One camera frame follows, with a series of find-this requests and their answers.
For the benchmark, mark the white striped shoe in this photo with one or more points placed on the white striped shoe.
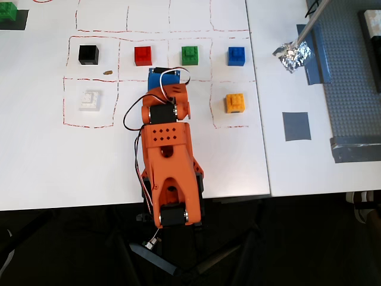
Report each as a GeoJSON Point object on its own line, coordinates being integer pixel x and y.
{"type": "Point", "coordinates": [361, 202]}

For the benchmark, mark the small green brick block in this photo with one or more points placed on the small green brick block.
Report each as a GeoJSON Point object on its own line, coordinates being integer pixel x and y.
{"type": "Point", "coordinates": [190, 55]}

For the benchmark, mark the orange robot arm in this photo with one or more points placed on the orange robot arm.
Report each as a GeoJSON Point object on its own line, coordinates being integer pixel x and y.
{"type": "Point", "coordinates": [166, 167]}

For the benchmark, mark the large green brick block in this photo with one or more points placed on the large green brick block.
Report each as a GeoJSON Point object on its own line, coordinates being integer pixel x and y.
{"type": "Point", "coordinates": [7, 12]}

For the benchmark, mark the grey square marker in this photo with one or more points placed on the grey square marker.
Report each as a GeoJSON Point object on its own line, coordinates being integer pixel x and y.
{"type": "Point", "coordinates": [296, 126]}

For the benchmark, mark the black tripod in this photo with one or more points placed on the black tripod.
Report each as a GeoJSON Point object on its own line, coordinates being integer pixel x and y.
{"type": "Point", "coordinates": [220, 256]}

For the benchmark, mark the blue brick block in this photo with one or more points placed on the blue brick block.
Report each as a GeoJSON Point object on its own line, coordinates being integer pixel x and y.
{"type": "Point", "coordinates": [236, 56]}

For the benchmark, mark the yellow brick block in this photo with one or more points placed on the yellow brick block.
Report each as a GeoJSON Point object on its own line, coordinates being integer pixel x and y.
{"type": "Point", "coordinates": [235, 102]}

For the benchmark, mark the black brick block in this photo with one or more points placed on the black brick block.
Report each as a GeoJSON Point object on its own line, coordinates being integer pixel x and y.
{"type": "Point", "coordinates": [88, 54]}

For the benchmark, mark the white brick block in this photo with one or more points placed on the white brick block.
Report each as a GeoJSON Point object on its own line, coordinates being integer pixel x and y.
{"type": "Point", "coordinates": [89, 100]}

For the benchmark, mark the small brown crumb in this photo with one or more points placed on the small brown crumb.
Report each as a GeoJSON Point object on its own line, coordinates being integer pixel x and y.
{"type": "Point", "coordinates": [107, 72]}

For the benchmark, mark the metal pole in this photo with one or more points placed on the metal pole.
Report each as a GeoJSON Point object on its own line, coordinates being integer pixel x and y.
{"type": "Point", "coordinates": [311, 22]}

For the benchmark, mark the red brick block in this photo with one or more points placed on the red brick block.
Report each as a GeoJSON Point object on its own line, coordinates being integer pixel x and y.
{"type": "Point", "coordinates": [143, 56]}

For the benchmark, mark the grey studded baseplate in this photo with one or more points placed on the grey studded baseplate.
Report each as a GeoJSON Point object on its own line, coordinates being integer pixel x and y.
{"type": "Point", "coordinates": [351, 89]}

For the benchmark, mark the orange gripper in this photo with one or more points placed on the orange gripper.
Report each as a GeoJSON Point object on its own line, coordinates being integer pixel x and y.
{"type": "Point", "coordinates": [163, 81]}

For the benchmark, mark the crumpled aluminium foil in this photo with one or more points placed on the crumpled aluminium foil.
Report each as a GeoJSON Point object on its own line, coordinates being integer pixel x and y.
{"type": "Point", "coordinates": [293, 59]}

